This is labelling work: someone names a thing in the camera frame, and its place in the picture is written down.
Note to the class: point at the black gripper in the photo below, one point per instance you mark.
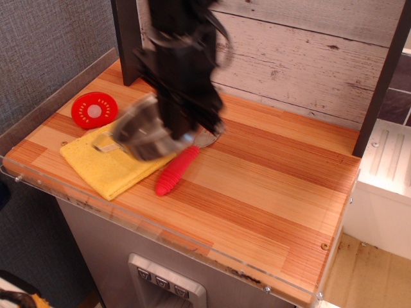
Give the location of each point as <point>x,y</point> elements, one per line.
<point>180,72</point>

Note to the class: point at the stainless steel pot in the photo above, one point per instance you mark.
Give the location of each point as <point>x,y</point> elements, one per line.
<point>141,133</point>

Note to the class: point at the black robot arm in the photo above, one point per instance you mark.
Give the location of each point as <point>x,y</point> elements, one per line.
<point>176,19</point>

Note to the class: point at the yellow folded cloth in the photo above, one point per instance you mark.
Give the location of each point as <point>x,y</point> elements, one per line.
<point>103,165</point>

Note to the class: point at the red toy tomato slice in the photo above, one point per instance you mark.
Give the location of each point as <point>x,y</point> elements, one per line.
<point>93,110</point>

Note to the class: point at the grey toy fridge cabinet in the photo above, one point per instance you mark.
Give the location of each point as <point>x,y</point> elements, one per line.
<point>107,236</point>

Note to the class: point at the clear acrylic edge guard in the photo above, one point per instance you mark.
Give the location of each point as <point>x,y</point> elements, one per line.
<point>269,224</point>

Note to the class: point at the silver dispenser panel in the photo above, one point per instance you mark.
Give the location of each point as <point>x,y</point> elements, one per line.
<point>157,286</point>

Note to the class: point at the red-handled metal fork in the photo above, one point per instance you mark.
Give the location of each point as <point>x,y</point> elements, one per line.
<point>174,171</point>

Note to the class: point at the dark left cabinet post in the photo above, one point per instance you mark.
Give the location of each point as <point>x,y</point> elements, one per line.
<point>129,17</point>

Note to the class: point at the dark cabinet post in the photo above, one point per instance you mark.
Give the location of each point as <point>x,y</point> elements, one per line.
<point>129,17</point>
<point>395,50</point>

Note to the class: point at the dark right cabinet post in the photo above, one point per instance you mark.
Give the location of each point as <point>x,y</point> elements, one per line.
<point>395,50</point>

